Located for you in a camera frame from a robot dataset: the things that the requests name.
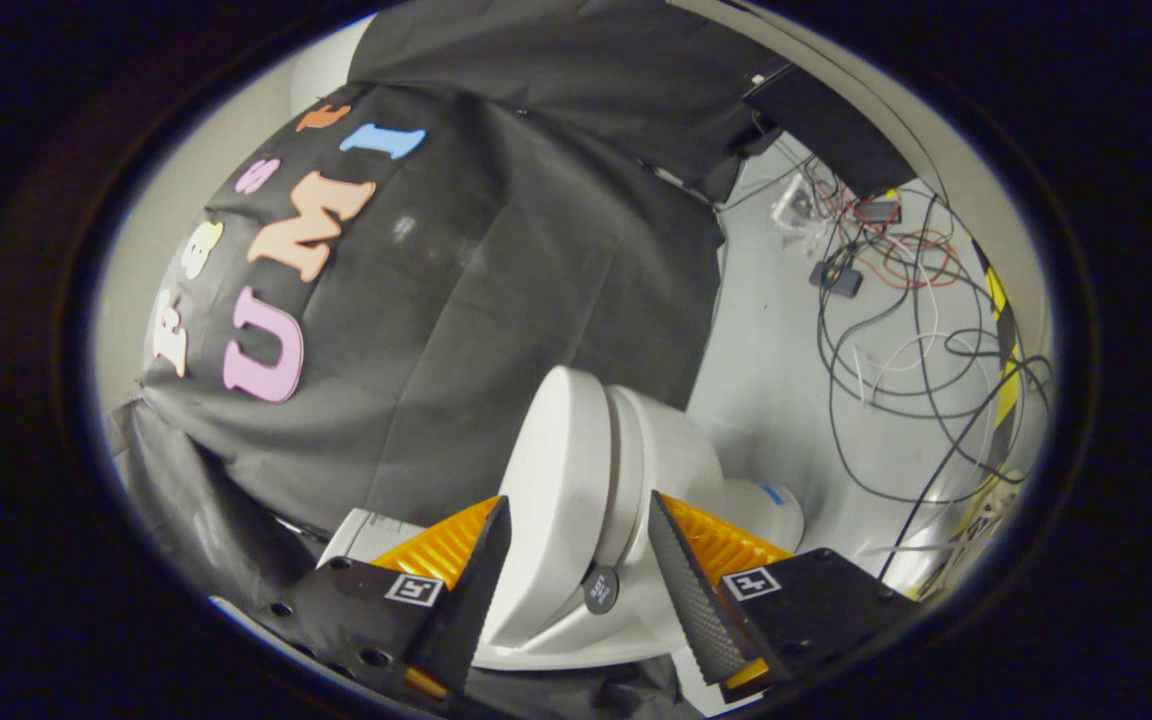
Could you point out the black backdrop cloth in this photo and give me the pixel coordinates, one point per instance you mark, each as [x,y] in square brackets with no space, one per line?
[496,250]

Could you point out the clear plastic bag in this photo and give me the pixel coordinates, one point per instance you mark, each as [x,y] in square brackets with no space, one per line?
[798,212]

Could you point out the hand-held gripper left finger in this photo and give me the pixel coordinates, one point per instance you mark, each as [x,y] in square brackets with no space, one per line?
[476,600]

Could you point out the white toilet lid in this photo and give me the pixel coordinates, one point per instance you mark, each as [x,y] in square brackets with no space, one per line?
[556,480]

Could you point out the white toilet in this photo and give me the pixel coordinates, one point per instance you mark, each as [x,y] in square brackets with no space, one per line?
[676,455]

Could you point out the black power adapter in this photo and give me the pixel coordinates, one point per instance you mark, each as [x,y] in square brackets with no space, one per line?
[839,280]

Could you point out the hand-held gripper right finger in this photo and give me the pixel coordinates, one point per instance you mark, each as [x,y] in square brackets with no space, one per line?
[696,600]

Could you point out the yellow black striped tape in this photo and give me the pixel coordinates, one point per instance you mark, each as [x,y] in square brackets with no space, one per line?
[1010,385]

